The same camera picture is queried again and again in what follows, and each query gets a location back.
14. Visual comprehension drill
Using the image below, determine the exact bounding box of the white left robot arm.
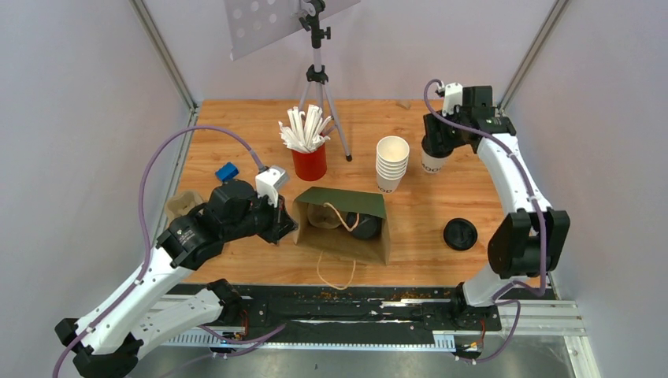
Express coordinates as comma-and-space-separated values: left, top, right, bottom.
55, 171, 297, 377

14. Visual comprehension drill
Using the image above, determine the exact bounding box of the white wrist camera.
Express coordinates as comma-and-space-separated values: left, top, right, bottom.
436, 82, 463, 116
255, 165, 289, 208

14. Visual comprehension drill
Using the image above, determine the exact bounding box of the black lid stack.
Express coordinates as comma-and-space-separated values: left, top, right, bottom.
443, 218, 478, 251

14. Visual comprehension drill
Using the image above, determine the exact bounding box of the cardboard cup carrier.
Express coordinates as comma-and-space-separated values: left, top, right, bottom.
306, 202, 343, 230

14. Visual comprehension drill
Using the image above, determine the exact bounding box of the white wrapped straws bundle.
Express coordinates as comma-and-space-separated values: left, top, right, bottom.
278, 105, 333, 154

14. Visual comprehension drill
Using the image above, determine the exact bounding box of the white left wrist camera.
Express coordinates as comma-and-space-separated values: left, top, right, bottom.
255, 165, 289, 208

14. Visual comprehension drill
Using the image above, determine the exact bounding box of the black plastic cup lid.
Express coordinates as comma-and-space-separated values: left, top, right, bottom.
345, 212, 383, 242

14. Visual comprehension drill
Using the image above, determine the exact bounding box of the white perforated board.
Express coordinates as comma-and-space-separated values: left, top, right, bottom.
224, 0, 358, 61

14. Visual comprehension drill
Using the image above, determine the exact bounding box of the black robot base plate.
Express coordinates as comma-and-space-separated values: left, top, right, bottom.
208, 285, 501, 346

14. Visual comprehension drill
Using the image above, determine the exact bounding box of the green paper bag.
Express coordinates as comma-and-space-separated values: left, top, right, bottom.
292, 187, 392, 291

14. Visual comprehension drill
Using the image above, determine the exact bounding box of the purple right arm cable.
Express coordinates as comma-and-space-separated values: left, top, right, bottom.
422, 78, 549, 298

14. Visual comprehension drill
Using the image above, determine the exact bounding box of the white tripod stand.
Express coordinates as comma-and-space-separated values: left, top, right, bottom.
295, 0, 353, 162

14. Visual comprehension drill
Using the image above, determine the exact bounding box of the blue toy brick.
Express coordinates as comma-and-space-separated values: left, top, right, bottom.
214, 162, 239, 183

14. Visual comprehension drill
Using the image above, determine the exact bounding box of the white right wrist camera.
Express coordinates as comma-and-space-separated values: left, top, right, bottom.
436, 82, 463, 116

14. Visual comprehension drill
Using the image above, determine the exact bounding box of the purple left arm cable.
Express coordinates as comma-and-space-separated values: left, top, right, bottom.
52, 124, 267, 378

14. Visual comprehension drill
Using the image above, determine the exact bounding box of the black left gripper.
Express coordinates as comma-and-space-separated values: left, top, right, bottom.
223, 190, 300, 244

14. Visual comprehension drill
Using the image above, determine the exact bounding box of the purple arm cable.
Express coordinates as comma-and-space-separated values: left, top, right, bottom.
422, 78, 549, 298
52, 124, 267, 378

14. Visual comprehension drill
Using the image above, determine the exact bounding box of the stack of white paper cups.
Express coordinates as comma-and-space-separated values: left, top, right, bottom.
376, 135, 410, 194

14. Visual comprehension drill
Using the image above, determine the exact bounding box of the white paper cup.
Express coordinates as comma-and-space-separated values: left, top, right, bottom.
345, 212, 383, 242
421, 150, 448, 174

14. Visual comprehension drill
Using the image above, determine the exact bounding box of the cardboard cup carrier tray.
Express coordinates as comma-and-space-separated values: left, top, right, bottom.
164, 191, 205, 223

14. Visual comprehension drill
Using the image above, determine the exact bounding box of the red straw holder cup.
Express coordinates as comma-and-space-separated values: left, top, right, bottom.
291, 144, 328, 181

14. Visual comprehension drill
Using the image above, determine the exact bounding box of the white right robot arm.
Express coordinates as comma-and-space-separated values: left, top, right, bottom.
421, 79, 570, 329

